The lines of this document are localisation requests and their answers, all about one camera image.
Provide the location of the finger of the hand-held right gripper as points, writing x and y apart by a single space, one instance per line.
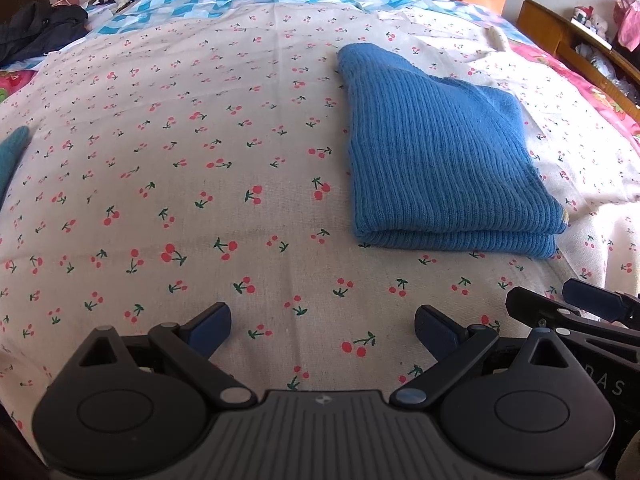
595 300
530 302

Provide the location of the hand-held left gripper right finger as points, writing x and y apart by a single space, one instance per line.
435 328

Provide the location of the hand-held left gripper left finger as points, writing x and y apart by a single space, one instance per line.
212 321

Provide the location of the blue knit sweater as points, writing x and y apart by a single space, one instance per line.
425 160

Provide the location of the cherry print bed sheet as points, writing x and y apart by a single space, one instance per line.
200 135

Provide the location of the pink printed blanket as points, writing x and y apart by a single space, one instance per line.
600 100

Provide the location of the teal cloth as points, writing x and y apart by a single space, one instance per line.
12 160

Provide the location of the small white fabric item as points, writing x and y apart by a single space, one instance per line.
498 39

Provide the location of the pink bag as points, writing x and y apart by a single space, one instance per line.
629 22

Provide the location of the wooden headboard shelf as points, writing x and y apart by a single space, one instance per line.
545 22

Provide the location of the small stuffed toys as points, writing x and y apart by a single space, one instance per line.
590 19

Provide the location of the white crumpled cloth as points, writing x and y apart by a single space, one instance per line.
102 0

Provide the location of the dark navy jacket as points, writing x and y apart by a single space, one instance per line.
35 30

